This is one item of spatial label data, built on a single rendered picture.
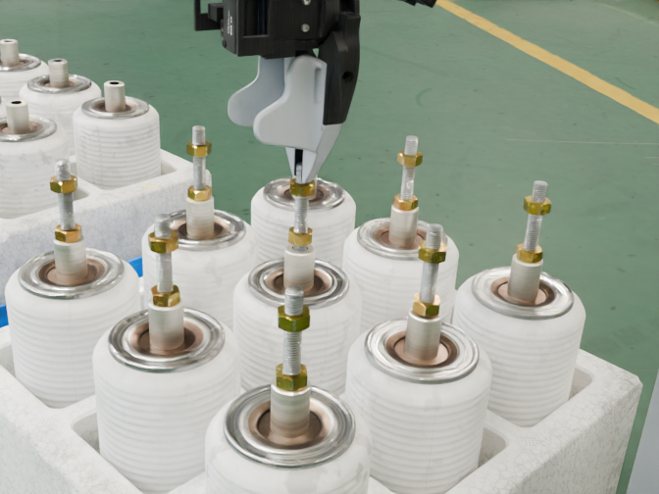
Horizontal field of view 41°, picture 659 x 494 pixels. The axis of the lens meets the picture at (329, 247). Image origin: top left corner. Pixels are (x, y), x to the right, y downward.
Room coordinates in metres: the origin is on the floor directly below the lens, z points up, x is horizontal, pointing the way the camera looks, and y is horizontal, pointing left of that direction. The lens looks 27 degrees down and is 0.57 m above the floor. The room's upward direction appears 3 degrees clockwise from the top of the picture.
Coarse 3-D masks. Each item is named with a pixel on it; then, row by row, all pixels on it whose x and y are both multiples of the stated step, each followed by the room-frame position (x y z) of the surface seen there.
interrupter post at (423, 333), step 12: (408, 312) 0.49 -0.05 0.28; (408, 324) 0.48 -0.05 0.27; (420, 324) 0.48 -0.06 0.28; (432, 324) 0.48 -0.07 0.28; (408, 336) 0.48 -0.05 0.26; (420, 336) 0.48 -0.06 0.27; (432, 336) 0.48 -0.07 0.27; (408, 348) 0.48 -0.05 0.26; (420, 348) 0.48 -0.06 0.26; (432, 348) 0.48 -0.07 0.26; (420, 360) 0.48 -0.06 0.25
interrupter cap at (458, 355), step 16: (400, 320) 0.52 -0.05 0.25; (368, 336) 0.49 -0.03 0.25; (384, 336) 0.50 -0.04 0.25; (400, 336) 0.50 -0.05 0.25; (448, 336) 0.50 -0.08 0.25; (464, 336) 0.50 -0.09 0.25; (368, 352) 0.48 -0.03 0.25; (384, 352) 0.48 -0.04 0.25; (400, 352) 0.48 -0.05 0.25; (448, 352) 0.49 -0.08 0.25; (464, 352) 0.48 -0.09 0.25; (384, 368) 0.46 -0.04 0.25; (400, 368) 0.46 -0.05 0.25; (416, 368) 0.46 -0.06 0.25; (432, 368) 0.46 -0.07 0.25; (448, 368) 0.46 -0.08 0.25; (464, 368) 0.46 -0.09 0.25; (432, 384) 0.45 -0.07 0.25
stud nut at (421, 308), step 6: (414, 300) 0.48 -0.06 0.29; (420, 300) 0.48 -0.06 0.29; (438, 300) 0.49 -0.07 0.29; (414, 306) 0.48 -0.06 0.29; (420, 306) 0.48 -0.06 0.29; (426, 306) 0.48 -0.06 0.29; (432, 306) 0.48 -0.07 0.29; (438, 306) 0.48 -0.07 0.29; (414, 312) 0.48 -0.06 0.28; (420, 312) 0.48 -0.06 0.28; (426, 312) 0.48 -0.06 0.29; (432, 312) 0.48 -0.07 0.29; (438, 312) 0.48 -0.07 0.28
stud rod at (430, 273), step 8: (432, 224) 0.49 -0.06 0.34; (432, 232) 0.48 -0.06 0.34; (440, 232) 0.48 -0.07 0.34; (432, 240) 0.48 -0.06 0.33; (440, 240) 0.48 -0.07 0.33; (432, 248) 0.48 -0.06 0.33; (424, 264) 0.49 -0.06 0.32; (432, 264) 0.48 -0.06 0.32; (424, 272) 0.48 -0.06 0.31; (432, 272) 0.48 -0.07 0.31; (424, 280) 0.48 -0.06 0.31; (432, 280) 0.48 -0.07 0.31; (424, 288) 0.48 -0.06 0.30; (432, 288) 0.48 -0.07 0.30; (424, 296) 0.48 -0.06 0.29; (432, 296) 0.48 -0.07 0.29
